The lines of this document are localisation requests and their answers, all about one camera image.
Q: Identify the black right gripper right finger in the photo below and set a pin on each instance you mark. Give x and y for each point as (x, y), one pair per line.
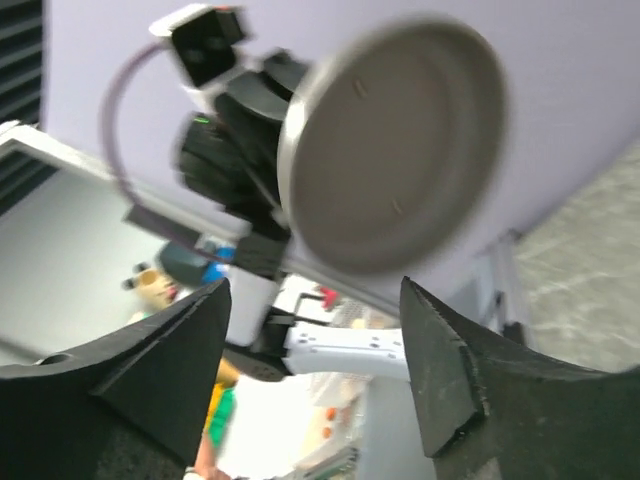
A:
(489, 408)

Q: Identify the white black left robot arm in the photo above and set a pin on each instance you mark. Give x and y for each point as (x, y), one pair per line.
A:
(269, 343)

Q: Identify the plush toy on floor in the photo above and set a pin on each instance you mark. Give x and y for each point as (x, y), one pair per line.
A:
(153, 287)

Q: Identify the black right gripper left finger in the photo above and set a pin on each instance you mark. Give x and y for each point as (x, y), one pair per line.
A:
(129, 405)

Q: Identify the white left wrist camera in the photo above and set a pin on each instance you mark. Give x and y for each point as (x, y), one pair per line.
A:
(204, 42)

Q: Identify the grey round lid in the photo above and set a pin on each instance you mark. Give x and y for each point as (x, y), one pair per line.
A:
(389, 145)

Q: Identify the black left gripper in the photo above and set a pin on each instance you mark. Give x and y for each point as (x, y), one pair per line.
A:
(229, 153)

